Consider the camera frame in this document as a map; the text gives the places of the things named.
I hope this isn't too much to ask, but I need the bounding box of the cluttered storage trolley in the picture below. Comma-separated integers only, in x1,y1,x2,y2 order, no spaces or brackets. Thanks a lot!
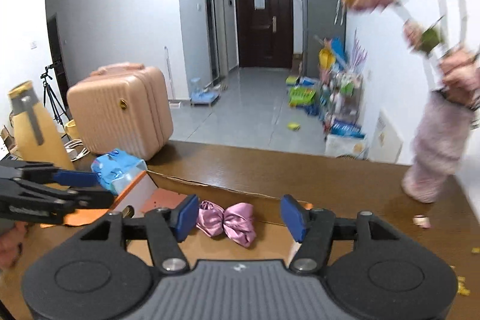
314,35,366,140

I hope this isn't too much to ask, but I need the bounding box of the pink ribbed suitcase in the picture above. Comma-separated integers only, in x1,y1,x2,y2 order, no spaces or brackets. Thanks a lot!
67,62,173,160

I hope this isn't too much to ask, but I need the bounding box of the pink satin bow scrunchie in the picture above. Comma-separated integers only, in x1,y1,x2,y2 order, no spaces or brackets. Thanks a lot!
196,201,256,248

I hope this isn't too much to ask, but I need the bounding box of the dark brown entrance door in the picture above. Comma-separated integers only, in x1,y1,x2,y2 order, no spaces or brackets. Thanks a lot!
235,0,294,69

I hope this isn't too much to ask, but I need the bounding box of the black camera tripod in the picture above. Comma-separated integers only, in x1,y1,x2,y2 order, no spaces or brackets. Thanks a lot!
40,64,70,127

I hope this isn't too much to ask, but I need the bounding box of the pink textured vase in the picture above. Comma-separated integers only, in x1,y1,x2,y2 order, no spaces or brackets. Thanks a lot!
401,91,474,204

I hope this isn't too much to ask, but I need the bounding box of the blue tissue pack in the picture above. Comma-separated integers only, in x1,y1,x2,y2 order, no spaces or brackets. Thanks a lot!
90,149,147,195

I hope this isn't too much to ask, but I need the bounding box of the person's left hand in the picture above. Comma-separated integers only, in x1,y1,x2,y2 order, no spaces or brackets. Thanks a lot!
0,222,29,271

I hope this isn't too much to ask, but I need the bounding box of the grey refrigerator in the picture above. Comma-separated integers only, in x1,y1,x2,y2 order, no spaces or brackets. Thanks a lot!
302,0,346,79

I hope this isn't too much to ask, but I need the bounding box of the orange red cardboard box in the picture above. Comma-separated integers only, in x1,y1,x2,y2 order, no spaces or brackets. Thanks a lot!
64,171,187,227

